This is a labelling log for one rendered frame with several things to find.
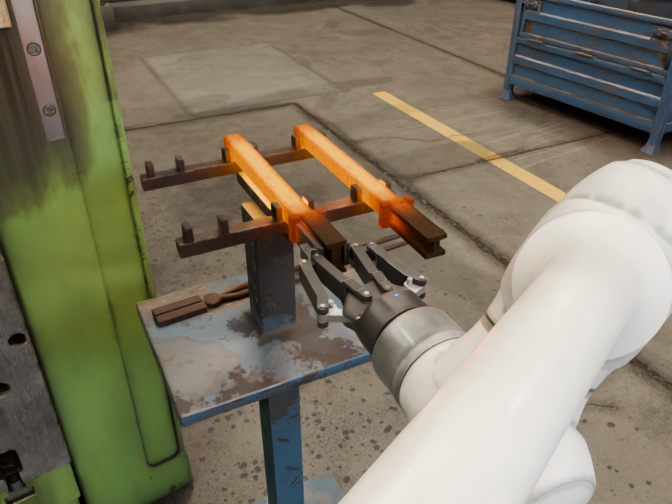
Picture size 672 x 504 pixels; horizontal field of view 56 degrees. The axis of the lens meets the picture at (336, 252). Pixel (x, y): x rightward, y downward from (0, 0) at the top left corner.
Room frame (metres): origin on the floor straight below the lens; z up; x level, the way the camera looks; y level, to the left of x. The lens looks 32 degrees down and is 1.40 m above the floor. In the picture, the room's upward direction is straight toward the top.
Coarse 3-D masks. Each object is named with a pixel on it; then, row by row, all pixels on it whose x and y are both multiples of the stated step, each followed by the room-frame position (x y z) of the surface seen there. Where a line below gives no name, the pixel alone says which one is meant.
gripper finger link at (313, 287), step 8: (304, 264) 0.59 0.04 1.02; (304, 272) 0.57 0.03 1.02; (312, 272) 0.57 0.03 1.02; (304, 280) 0.57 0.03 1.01; (312, 280) 0.56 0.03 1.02; (304, 288) 0.57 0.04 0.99; (312, 288) 0.54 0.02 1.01; (320, 288) 0.54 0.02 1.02; (312, 296) 0.55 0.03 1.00; (320, 296) 0.53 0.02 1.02; (312, 304) 0.55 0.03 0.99; (320, 304) 0.51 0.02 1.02; (328, 304) 0.52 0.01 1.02; (320, 312) 0.51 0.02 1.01
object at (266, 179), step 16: (224, 144) 0.97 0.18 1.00; (240, 144) 0.93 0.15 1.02; (240, 160) 0.89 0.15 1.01; (256, 160) 0.87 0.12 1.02; (256, 176) 0.82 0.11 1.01; (272, 176) 0.82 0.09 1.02; (272, 192) 0.77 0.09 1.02; (288, 192) 0.77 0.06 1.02; (288, 208) 0.72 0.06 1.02; (304, 208) 0.72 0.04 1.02; (320, 208) 0.71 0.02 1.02; (288, 224) 0.72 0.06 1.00; (304, 224) 0.69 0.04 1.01; (320, 224) 0.66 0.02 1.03; (320, 240) 0.63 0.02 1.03; (336, 240) 0.62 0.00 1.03; (336, 256) 0.62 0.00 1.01
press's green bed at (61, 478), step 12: (60, 468) 0.76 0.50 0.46; (36, 480) 0.73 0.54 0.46; (48, 480) 0.74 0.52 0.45; (60, 480) 0.75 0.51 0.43; (72, 480) 0.76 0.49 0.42; (0, 492) 0.70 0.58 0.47; (12, 492) 0.72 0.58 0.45; (24, 492) 0.73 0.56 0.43; (36, 492) 0.73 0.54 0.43; (48, 492) 0.74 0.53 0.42; (60, 492) 0.75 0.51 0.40; (72, 492) 0.76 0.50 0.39
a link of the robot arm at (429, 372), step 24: (480, 336) 0.38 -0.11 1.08; (432, 360) 0.40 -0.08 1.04; (456, 360) 0.38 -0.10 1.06; (408, 384) 0.39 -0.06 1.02; (432, 384) 0.37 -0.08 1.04; (408, 408) 0.38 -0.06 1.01; (576, 432) 0.32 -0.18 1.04; (552, 456) 0.30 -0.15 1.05; (576, 456) 0.30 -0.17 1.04; (552, 480) 0.28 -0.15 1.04; (576, 480) 0.29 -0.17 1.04
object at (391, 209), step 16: (304, 128) 1.00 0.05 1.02; (304, 144) 0.97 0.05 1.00; (320, 144) 0.93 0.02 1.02; (320, 160) 0.91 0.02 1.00; (336, 160) 0.87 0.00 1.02; (352, 160) 0.87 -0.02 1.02; (336, 176) 0.86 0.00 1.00; (352, 176) 0.82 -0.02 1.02; (368, 176) 0.82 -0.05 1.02; (368, 192) 0.77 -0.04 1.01; (384, 192) 0.77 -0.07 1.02; (384, 208) 0.72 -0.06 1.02; (400, 208) 0.71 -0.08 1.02; (384, 224) 0.72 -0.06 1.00; (400, 224) 0.71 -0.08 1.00; (416, 224) 0.67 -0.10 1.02; (432, 224) 0.67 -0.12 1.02; (416, 240) 0.67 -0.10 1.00; (432, 240) 0.64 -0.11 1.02; (432, 256) 0.64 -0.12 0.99
